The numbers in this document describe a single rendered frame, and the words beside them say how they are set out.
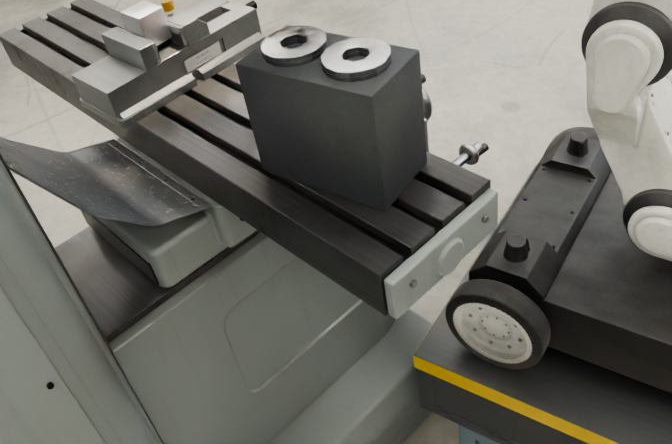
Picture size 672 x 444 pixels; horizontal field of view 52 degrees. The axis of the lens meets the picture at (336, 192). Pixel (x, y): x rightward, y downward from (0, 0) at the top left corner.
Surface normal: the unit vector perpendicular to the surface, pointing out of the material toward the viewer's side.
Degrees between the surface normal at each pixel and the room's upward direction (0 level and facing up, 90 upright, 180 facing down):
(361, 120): 90
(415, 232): 0
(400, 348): 0
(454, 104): 0
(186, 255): 90
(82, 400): 88
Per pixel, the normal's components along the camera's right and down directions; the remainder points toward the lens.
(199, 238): 0.69, 0.39
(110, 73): -0.14, -0.76
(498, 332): -0.54, 0.60
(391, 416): 0.56, 0.00
